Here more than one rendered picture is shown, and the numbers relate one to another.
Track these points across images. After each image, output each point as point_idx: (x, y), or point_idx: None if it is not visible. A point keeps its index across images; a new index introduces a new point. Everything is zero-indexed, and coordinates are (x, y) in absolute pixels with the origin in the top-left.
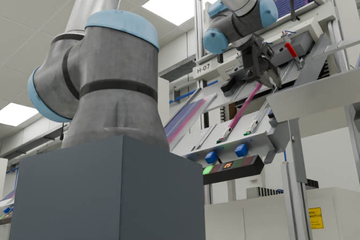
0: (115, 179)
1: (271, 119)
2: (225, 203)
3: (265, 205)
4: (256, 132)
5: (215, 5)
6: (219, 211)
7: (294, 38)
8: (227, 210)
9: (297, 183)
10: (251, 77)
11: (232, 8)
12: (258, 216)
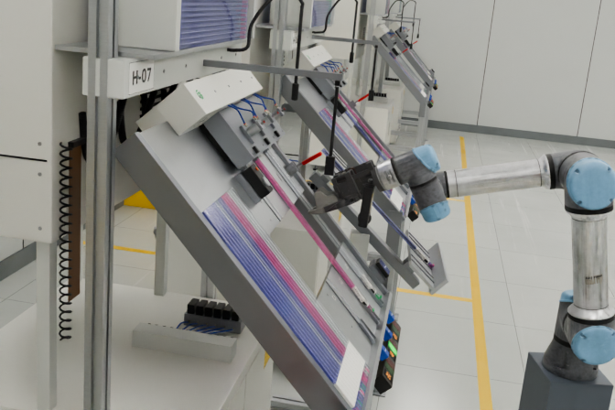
0: None
1: (383, 277)
2: (236, 383)
3: (255, 359)
4: (389, 295)
5: (437, 159)
6: (233, 399)
7: (257, 104)
8: (238, 390)
9: None
10: (368, 223)
11: (461, 196)
12: (252, 375)
